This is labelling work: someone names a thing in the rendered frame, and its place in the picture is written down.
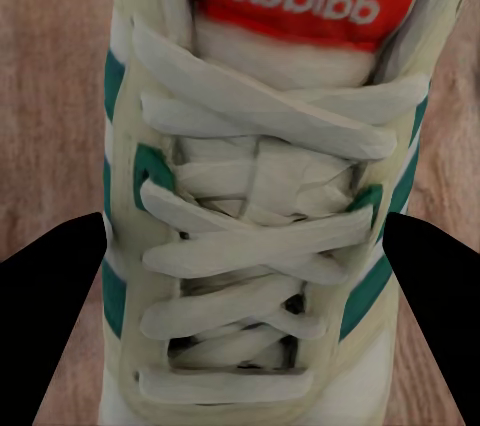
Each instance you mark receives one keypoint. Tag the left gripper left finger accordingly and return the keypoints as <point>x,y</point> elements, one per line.
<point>42,291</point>

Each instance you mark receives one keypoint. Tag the gym shoe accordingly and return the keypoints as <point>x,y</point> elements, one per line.
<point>253,150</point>

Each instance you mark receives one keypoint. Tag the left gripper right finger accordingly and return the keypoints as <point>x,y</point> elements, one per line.
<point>440,277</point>

